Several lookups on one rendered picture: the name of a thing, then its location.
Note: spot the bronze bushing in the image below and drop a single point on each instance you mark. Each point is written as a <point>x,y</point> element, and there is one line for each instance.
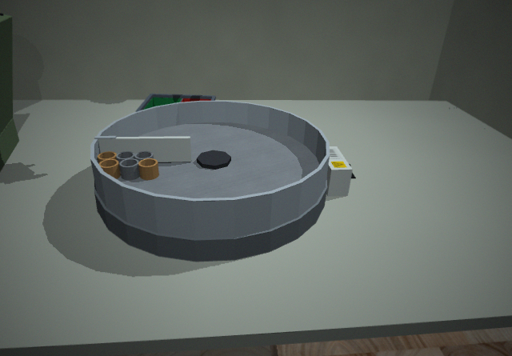
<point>111,167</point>
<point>106,155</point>
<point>148,169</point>

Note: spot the dark grey metal sleeve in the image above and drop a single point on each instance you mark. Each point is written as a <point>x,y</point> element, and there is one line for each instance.
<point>129,169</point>
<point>124,155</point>
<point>143,155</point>

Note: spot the red and green divided bin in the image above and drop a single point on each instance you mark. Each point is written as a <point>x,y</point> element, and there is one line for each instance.
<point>163,99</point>

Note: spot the grey round turntable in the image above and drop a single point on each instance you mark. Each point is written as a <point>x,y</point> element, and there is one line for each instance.
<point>265,190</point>

